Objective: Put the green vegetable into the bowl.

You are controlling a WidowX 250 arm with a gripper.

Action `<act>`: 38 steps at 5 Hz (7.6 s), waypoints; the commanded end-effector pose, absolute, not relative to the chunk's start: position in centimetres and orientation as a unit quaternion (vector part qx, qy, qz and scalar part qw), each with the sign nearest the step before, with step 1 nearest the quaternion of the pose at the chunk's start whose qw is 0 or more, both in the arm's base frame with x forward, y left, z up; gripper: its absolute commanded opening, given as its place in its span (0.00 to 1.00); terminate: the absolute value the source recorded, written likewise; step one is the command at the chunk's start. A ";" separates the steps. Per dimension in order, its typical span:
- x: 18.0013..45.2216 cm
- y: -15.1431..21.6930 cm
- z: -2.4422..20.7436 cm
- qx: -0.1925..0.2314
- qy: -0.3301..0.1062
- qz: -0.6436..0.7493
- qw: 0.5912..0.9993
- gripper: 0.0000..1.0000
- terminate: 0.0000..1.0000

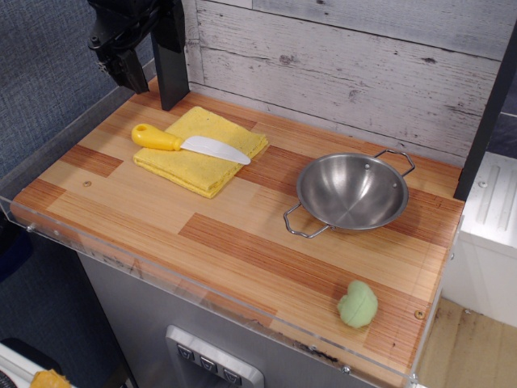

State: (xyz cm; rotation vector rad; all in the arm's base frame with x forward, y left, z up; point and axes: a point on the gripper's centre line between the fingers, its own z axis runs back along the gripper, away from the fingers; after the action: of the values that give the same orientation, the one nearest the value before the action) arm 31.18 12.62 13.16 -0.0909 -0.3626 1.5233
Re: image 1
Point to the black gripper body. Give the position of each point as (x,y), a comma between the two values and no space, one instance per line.
(120,25)

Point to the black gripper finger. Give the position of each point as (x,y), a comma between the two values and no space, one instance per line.
(126,70)
(170,31)

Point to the green plush broccoli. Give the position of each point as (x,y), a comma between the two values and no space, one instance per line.
(358,307)

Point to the yellow folded cloth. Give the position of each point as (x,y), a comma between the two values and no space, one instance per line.
(202,174)

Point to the silver toy fridge cabinet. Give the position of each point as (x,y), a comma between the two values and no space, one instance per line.
(141,300)

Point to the silver dispenser panel with buttons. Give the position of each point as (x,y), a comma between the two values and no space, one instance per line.
(212,359)

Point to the yellow object bottom left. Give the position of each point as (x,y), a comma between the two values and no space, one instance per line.
(49,379)

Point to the black vertical post left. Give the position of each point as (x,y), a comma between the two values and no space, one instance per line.
(171,67)

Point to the black vertical post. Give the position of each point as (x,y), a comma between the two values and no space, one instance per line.
(171,67)
(493,108)

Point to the yellow handled white toy knife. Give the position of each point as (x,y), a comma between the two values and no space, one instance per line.
(148,136)

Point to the metal bowl with handles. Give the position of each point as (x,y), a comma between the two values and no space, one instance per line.
(351,192)

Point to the black vertical post right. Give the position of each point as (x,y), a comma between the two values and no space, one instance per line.
(493,108)

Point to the white aluminium rail block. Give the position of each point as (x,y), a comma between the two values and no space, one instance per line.
(481,274)

